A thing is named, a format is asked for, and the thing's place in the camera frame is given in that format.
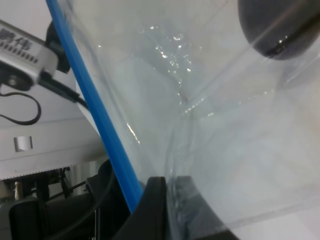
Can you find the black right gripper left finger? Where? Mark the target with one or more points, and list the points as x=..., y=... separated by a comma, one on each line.
x=149, y=221

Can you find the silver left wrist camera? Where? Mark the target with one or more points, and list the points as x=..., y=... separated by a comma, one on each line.
x=23, y=58

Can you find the black office chair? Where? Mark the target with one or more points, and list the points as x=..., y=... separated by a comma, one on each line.
x=97, y=214

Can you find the clear zip bag blue seal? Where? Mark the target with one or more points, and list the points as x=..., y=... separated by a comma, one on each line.
x=175, y=89

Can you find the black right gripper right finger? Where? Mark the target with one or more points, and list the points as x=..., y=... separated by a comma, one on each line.
x=192, y=217

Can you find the dark purple eggplant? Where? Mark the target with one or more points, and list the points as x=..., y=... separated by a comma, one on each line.
x=280, y=29

